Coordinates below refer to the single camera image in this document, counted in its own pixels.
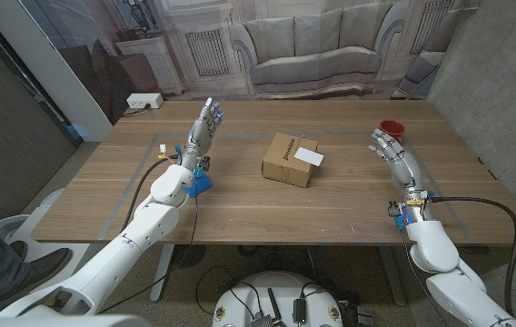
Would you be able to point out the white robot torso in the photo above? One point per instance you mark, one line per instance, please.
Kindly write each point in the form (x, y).
(276, 290)

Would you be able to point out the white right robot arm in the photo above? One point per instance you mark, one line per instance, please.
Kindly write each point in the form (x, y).
(453, 290)

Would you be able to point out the black torso antenna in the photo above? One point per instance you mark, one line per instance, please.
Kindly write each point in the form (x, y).
(274, 306)

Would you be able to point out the brown cardboard box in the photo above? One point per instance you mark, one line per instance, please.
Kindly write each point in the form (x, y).
(285, 165)

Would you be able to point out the white card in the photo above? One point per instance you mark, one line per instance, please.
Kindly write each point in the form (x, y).
(309, 156)

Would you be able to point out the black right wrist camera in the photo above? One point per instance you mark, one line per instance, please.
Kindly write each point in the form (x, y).
(394, 209)

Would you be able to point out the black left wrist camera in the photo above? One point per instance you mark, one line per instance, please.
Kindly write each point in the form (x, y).
(204, 163)

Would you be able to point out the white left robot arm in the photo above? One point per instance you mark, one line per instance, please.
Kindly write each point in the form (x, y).
(126, 245)

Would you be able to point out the white round floor base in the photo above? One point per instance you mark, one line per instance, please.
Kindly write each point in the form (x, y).
(12, 227)

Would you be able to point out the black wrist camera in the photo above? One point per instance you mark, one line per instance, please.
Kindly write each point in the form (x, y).
(394, 209)
(204, 163)

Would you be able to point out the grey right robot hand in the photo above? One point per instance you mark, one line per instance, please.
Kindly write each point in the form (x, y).
(405, 172)

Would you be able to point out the printed sofa room backdrop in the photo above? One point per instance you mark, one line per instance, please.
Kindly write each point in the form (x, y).
(312, 45)

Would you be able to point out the white power strip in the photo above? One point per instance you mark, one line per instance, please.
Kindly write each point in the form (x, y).
(144, 100)

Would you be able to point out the black round floor grille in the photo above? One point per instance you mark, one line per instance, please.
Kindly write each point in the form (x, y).
(188, 255)

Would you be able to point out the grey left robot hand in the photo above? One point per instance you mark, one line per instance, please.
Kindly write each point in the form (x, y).
(200, 136)

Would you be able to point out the red cup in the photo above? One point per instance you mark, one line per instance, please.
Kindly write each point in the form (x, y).
(394, 127)

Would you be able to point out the grey table leg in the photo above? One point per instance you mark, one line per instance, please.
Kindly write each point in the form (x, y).
(162, 272)
(392, 277)

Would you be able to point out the blue cloth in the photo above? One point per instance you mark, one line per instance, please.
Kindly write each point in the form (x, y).
(203, 184)

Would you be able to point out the person's dark shoe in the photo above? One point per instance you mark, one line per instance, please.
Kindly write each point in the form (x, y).
(40, 270)

